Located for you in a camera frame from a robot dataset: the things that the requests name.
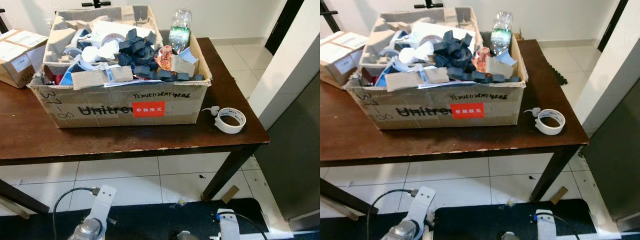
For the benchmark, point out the white tape roll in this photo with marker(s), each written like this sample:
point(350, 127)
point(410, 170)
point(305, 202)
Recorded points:
point(550, 130)
point(232, 128)

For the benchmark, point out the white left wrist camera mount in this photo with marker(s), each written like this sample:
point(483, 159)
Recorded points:
point(420, 204)
point(104, 202)

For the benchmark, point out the dark brown wooden table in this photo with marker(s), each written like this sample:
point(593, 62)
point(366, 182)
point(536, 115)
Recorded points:
point(450, 145)
point(125, 140)

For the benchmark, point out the black foam block strip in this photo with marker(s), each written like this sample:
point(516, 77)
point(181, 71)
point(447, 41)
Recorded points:
point(495, 78)
point(180, 76)

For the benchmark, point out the large printed cardboard box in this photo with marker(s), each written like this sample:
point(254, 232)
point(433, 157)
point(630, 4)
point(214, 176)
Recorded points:
point(115, 102)
point(430, 106)

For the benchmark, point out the tan wooden strip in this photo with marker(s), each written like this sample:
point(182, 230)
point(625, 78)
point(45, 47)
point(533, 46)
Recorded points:
point(345, 212)
point(12, 207)

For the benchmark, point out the white crumpled paper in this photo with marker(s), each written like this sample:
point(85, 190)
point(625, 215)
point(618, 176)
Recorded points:
point(415, 54)
point(97, 52)

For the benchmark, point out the dark grey-green panel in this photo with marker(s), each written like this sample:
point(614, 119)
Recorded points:
point(292, 155)
point(615, 155)

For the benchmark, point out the clear bottle with green label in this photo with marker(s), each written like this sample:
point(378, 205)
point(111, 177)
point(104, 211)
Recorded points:
point(180, 35)
point(501, 37)

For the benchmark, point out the small labelled cardboard box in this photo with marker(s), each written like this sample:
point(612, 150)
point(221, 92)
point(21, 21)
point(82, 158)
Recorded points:
point(17, 57)
point(340, 59)

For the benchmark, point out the small white plastic clip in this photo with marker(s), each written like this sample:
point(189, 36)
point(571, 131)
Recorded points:
point(536, 112)
point(214, 110)

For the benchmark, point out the black door frame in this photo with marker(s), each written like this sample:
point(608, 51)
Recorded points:
point(282, 27)
point(612, 27)

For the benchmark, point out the black rubber strip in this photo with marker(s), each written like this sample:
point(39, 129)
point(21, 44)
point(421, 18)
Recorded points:
point(555, 72)

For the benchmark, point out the red rectangular sticker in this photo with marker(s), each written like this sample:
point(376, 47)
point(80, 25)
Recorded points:
point(148, 109)
point(467, 111)

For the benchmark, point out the black floor mat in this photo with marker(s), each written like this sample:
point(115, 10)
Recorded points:
point(480, 220)
point(145, 220)

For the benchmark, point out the black rod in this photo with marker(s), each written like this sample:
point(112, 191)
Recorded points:
point(3, 21)
point(326, 12)

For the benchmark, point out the small cardboard scrap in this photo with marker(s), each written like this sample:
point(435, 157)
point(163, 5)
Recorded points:
point(230, 194)
point(559, 195)

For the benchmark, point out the black crumpled foam bundle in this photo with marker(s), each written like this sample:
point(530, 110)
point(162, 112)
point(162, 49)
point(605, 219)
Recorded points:
point(137, 52)
point(454, 54)

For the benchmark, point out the red printed wrapper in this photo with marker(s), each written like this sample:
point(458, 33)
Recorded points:
point(164, 57)
point(482, 59)

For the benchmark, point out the grey moulded pulp tray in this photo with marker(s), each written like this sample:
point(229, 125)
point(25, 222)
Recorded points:
point(60, 37)
point(377, 40)

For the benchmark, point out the brown cardboard piece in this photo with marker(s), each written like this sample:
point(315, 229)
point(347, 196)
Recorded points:
point(121, 74)
point(90, 80)
point(405, 81)
point(184, 65)
point(436, 75)
point(498, 67)

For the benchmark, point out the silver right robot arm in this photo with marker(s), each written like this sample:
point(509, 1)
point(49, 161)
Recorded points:
point(185, 236)
point(509, 236)

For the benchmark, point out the black metal bracket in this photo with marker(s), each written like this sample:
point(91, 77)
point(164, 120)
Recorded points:
point(429, 4)
point(96, 4)

